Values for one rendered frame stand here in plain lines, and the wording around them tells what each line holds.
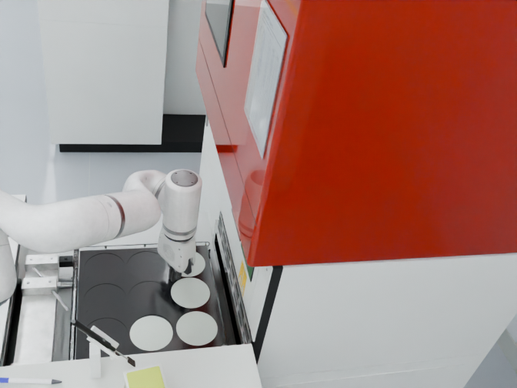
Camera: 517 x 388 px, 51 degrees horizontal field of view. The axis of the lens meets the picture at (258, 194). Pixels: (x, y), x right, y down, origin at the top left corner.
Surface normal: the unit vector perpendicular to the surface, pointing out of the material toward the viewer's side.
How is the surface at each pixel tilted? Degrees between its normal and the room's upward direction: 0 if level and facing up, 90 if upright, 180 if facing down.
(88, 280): 0
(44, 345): 0
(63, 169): 0
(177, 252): 88
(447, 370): 90
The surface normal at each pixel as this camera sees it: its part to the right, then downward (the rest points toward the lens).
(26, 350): 0.15, -0.77
